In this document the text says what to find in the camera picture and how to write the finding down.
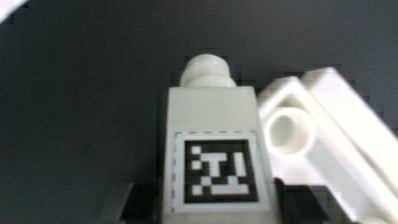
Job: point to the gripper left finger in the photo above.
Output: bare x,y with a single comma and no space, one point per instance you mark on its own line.
115,204

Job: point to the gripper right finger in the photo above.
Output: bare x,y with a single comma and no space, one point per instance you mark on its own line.
301,208

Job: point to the white leg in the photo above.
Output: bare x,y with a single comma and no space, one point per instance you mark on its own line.
218,179

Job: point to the white square table top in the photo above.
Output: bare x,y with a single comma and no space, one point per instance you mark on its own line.
331,146

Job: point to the white marker tag sheet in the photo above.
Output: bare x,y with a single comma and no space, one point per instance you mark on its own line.
10,5

